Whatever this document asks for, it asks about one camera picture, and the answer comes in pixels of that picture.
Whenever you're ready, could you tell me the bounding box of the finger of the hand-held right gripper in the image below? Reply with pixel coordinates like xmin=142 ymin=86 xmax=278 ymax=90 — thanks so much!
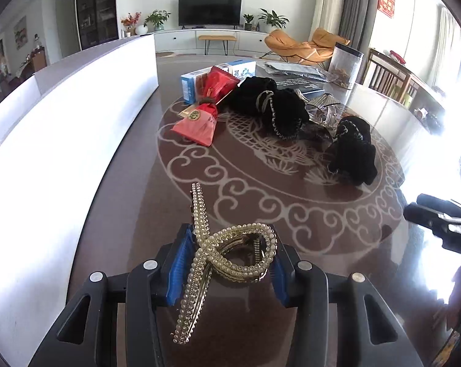
xmin=417 ymin=194 xmax=461 ymax=219
xmin=403 ymin=203 xmax=452 ymax=238

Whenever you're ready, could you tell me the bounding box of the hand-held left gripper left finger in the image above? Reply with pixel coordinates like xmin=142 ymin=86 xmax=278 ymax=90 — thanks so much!
xmin=28 ymin=223 xmax=196 ymax=367

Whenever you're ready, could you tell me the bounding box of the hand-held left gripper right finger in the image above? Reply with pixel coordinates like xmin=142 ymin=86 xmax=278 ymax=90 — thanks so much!
xmin=270 ymin=228 xmax=424 ymax=367

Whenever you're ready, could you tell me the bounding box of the pearl hair claw clip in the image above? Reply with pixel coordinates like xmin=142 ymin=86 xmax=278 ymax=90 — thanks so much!
xmin=172 ymin=182 xmax=278 ymax=347

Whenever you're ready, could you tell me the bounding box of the red drawstring pouch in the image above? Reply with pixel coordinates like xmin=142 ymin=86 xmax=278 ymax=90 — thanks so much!
xmin=171 ymin=66 xmax=240 ymax=146

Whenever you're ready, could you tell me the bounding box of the white-walled cardboard box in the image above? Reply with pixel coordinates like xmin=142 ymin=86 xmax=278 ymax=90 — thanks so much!
xmin=0 ymin=32 xmax=158 ymax=356

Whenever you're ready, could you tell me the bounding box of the black velvet drawstring pouch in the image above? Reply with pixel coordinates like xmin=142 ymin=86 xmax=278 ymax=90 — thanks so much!
xmin=225 ymin=76 xmax=311 ymax=140
xmin=327 ymin=115 xmax=377 ymax=186

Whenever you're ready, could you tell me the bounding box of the wooden slat chair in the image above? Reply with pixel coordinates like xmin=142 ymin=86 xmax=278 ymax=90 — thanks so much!
xmin=368 ymin=48 xmax=420 ymax=104

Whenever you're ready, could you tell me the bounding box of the silver rhinestone hair clip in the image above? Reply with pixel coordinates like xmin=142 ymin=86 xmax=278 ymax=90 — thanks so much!
xmin=303 ymin=92 xmax=348 ymax=125

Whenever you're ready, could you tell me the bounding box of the white sheer curtain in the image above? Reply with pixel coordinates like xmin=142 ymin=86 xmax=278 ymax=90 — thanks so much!
xmin=429 ymin=6 xmax=461 ymax=88

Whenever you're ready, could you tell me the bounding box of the clear jar black lid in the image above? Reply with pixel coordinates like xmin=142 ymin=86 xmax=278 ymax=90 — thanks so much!
xmin=328 ymin=43 xmax=365 ymax=89

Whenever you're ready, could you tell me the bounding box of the black booklet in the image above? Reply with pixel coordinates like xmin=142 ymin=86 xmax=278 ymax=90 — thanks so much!
xmin=276 ymin=77 xmax=327 ymax=96

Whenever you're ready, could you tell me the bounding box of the blue white carton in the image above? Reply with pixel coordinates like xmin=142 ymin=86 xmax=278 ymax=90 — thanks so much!
xmin=180 ymin=71 xmax=210 ymax=105
xmin=219 ymin=60 xmax=257 ymax=81

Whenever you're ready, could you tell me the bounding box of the grey plastic bag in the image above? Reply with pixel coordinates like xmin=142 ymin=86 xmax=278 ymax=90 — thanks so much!
xmin=263 ymin=61 xmax=330 ymax=82

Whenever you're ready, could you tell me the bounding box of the grey curtain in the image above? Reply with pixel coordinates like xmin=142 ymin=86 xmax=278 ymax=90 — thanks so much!
xmin=337 ymin=0 xmax=380 ymax=52

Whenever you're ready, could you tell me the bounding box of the orange lounge chair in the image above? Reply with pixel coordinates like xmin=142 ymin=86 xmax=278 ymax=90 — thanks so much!
xmin=264 ymin=28 xmax=350 ymax=66

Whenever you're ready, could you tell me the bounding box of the cream covered standing air conditioner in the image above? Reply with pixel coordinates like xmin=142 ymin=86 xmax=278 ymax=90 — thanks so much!
xmin=312 ymin=0 xmax=348 ymax=43

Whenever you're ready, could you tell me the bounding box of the white tv cabinet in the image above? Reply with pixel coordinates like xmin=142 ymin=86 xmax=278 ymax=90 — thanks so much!
xmin=154 ymin=28 xmax=271 ymax=53

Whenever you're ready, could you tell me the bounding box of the orange top bench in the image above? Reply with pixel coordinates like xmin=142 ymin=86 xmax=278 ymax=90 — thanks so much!
xmin=198 ymin=35 xmax=236 ymax=56

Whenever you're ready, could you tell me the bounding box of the red flowers white vase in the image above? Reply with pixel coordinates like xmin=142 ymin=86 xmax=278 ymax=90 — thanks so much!
xmin=121 ymin=12 xmax=149 ymax=36

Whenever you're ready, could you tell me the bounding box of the large leafy potted plant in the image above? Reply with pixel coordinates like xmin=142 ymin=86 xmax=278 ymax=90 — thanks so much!
xmin=258 ymin=8 xmax=289 ymax=33

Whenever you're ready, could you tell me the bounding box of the green plant teal pot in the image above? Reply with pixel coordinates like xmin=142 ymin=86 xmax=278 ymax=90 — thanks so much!
xmin=144 ymin=9 xmax=171 ymax=32

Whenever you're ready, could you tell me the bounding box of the black television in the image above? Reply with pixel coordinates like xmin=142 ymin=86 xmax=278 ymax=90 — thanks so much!
xmin=178 ymin=0 xmax=242 ymax=28

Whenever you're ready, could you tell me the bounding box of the white door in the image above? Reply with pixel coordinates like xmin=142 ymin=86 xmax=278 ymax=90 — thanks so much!
xmin=55 ymin=0 xmax=80 ymax=60

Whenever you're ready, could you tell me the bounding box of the dark glass display cabinet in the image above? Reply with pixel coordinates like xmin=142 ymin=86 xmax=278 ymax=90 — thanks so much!
xmin=75 ymin=0 xmax=119 ymax=51

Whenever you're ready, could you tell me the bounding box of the framed wall painting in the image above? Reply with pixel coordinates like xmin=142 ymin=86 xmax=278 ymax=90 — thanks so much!
xmin=14 ymin=16 xmax=28 ymax=50

